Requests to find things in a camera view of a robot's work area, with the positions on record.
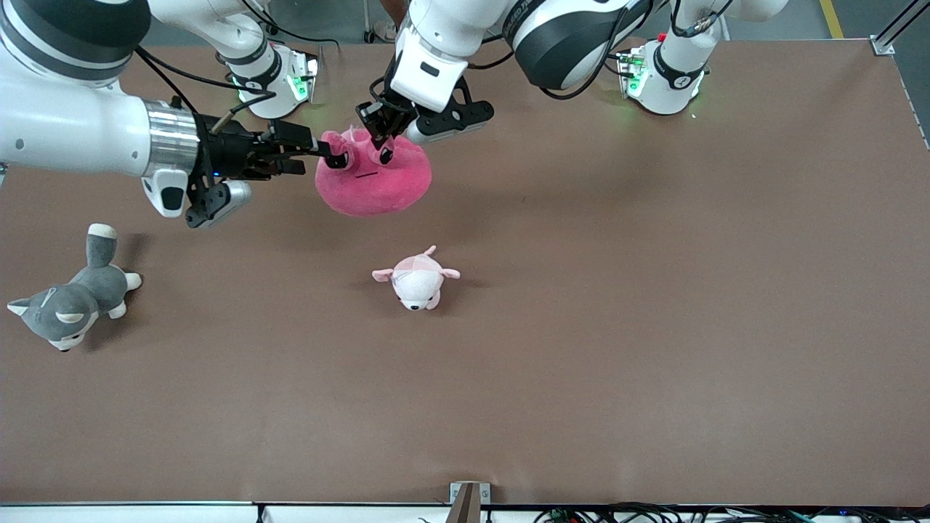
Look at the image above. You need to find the tangled black cable bundle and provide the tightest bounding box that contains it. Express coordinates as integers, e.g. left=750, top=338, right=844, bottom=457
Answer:
left=534, top=501, right=930, bottom=523

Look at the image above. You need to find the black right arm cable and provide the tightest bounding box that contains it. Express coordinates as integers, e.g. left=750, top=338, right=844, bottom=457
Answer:
left=134, top=45, right=278, bottom=135

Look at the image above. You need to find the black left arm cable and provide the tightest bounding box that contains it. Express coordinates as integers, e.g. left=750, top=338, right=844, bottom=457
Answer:
left=465, top=0, right=731, bottom=100

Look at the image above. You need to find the black right base cable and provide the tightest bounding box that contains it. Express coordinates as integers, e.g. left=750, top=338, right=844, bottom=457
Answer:
left=240, top=0, right=341, bottom=52

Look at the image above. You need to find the pink round plush toy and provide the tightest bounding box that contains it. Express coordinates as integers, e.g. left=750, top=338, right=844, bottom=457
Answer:
left=315, top=127, right=432, bottom=217

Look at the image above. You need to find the pale pink pig plush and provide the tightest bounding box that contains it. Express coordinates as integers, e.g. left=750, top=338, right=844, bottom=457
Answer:
left=372, top=246, right=461, bottom=312

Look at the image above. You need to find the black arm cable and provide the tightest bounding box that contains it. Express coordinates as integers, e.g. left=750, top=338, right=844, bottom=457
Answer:
left=134, top=45, right=278, bottom=135
left=465, top=0, right=731, bottom=100

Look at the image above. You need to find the grey husky plush toy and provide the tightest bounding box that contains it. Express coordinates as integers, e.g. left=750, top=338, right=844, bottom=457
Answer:
left=7, top=223, right=142, bottom=353

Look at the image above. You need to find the metal table edge bracket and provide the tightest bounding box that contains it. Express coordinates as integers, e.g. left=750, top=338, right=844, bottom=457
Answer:
left=449, top=482, right=491, bottom=523

